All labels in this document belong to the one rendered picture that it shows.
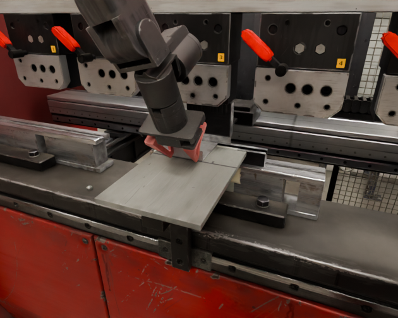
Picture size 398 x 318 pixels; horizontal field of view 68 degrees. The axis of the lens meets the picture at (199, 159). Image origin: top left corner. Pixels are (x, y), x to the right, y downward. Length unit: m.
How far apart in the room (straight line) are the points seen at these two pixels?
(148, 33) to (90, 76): 0.34
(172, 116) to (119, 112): 0.61
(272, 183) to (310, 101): 0.19
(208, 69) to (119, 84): 0.21
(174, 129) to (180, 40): 0.14
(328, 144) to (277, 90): 0.36
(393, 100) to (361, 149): 0.34
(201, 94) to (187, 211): 0.25
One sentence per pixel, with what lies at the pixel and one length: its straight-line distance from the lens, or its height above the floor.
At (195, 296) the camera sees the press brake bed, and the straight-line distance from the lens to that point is 0.74.
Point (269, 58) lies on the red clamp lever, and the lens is 0.51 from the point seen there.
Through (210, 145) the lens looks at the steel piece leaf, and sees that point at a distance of 0.65.
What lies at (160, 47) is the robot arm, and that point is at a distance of 0.42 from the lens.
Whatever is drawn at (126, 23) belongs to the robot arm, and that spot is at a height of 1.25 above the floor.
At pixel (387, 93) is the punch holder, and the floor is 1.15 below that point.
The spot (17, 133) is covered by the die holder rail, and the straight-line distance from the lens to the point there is 1.01.
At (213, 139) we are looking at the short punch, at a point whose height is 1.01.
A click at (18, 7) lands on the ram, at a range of 0.85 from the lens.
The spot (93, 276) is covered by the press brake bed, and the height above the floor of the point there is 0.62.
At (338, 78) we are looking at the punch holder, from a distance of 0.54.
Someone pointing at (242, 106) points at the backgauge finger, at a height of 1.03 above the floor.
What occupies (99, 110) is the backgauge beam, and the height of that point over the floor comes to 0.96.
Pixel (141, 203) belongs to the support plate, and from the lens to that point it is 0.46.
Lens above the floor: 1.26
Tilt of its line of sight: 26 degrees down
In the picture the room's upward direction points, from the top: straight up
